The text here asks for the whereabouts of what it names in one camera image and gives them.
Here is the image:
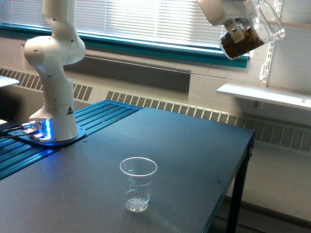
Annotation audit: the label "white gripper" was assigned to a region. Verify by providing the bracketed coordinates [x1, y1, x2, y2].
[198, 0, 254, 43]

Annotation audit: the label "clear cup with almonds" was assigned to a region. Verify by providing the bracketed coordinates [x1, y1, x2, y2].
[219, 0, 285, 60]

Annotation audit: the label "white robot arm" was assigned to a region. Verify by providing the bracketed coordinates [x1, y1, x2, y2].
[23, 0, 86, 145]

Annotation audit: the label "wooden upper shelf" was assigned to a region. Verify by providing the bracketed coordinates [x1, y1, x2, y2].
[283, 22, 311, 30]

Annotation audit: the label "white window blinds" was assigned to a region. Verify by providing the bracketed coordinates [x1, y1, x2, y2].
[0, 0, 224, 50]

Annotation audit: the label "radiator vent cover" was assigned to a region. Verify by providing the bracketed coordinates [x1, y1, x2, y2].
[0, 68, 311, 152]

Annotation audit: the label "clear plastic cup on table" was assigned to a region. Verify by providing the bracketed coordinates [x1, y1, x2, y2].
[120, 157, 157, 213]

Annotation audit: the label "white object at left edge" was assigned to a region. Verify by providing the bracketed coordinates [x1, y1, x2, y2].
[0, 76, 20, 88]

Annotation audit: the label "white shelf rail bracket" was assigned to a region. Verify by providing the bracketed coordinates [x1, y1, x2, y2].
[259, 0, 283, 87]

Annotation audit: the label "white wall shelf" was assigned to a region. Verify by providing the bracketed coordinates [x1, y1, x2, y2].
[216, 83, 311, 110]

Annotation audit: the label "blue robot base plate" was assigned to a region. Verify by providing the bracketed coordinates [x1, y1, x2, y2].
[8, 127, 86, 148]

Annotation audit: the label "blue aluminium rail platform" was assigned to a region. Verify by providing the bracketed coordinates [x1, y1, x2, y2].
[0, 100, 141, 180]

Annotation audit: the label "black cables at base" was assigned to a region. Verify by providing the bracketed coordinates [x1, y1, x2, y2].
[0, 122, 32, 139]

